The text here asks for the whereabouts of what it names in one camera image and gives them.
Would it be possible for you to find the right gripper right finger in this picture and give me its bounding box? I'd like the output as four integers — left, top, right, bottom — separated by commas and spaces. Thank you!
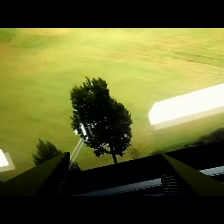
160, 153, 224, 197

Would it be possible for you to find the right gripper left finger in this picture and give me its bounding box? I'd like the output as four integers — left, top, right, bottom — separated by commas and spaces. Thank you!
0, 151, 72, 197

